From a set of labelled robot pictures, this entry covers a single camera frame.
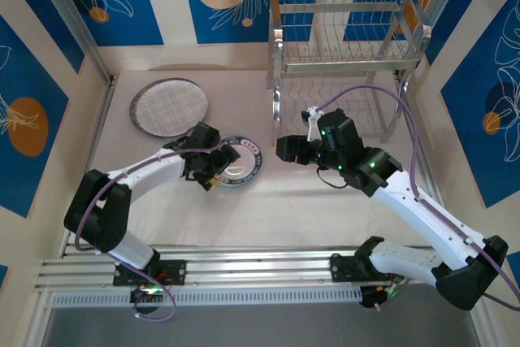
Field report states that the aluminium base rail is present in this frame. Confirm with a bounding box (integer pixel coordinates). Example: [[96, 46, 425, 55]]
[[34, 244, 448, 290]]

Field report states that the white blue grid plate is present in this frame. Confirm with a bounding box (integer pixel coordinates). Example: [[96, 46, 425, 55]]
[[133, 78, 209, 137]]

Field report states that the black controller board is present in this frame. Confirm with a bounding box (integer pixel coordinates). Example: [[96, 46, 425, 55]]
[[359, 280, 411, 312], [128, 284, 168, 306]]

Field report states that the thin black cable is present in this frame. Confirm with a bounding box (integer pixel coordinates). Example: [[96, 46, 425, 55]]
[[315, 164, 349, 190]]

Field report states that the green rim white plate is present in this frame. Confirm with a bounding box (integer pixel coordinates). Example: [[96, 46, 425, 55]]
[[210, 132, 265, 193]]

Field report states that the white slotted cable duct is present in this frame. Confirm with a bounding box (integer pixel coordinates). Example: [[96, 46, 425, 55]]
[[51, 286, 363, 308]]

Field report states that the steel wire dish rack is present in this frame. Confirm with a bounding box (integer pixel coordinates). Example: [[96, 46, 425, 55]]
[[266, 0, 434, 145]]

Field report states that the speckled stoneware plate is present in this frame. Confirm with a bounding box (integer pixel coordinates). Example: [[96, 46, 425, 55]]
[[128, 77, 210, 139]]

